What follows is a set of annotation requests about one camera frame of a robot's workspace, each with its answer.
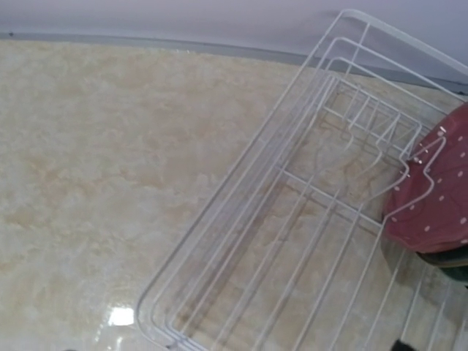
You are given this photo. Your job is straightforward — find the light teal flower plate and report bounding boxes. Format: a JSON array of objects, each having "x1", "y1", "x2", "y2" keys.
[{"x1": 380, "y1": 237, "x2": 468, "y2": 286}]

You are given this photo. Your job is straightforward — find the white wire dish rack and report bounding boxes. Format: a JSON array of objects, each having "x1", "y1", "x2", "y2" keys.
[{"x1": 135, "y1": 10, "x2": 467, "y2": 350}]

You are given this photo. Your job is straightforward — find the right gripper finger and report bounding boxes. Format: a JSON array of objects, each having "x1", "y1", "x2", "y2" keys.
[{"x1": 390, "y1": 339, "x2": 415, "y2": 351}]

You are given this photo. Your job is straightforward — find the pink dotted plate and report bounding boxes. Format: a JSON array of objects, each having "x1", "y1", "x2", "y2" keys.
[{"x1": 383, "y1": 104, "x2": 467, "y2": 253}]

